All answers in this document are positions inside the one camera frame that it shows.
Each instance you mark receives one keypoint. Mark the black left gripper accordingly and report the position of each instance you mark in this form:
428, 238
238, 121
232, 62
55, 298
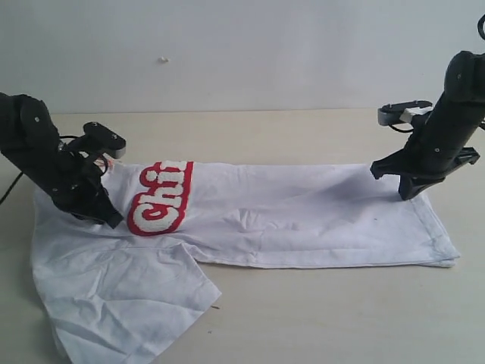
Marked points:
70, 177

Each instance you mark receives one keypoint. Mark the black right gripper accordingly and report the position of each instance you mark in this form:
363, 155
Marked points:
430, 153

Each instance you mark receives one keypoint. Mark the white t-shirt red lettering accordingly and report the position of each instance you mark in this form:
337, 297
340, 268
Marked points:
125, 294

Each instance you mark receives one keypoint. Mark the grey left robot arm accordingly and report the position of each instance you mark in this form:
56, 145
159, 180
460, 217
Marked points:
26, 124

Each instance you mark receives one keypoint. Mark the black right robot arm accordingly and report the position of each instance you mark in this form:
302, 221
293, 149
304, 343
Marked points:
463, 89

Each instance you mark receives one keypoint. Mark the orange clothing tag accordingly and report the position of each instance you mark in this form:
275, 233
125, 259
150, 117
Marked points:
106, 165

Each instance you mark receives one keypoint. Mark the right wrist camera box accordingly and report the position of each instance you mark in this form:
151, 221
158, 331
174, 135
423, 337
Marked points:
403, 112

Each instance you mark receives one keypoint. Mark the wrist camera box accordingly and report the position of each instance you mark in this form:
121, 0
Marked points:
403, 112
100, 139

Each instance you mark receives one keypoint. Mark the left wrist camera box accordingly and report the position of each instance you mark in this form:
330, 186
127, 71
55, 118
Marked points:
100, 139

